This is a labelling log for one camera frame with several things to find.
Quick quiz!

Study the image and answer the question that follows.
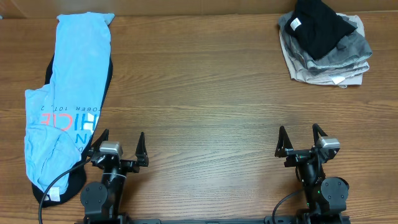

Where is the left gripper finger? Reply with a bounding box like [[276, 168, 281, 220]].
[[91, 129, 109, 152], [135, 132, 149, 167]]

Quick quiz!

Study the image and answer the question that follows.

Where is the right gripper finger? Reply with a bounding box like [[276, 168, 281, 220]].
[[274, 126, 294, 157], [312, 123, 328, 145]]

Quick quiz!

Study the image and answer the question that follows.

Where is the light blue printed t-shirt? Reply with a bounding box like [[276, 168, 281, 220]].
[[24, 12, 114, 194]]

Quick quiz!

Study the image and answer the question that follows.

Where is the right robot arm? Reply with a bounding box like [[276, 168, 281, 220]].
[[271, 124, 350, 224]]

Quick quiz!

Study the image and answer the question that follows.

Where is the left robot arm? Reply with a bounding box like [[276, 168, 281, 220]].
[[80, 129, 149, 223]]

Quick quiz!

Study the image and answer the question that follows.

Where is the black t-shirt on left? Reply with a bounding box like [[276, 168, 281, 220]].
[[32, 55, 113, 208]]

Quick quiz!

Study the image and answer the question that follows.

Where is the beige folded garment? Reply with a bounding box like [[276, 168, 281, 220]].
[[279, 12, 371, 88]]

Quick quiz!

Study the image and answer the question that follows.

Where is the grey folded garment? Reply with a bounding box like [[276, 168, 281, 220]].
[[277, 11, 373, 76]]

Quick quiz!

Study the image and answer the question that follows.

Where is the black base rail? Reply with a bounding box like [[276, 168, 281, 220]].
[[74, 215, 351, 224]]

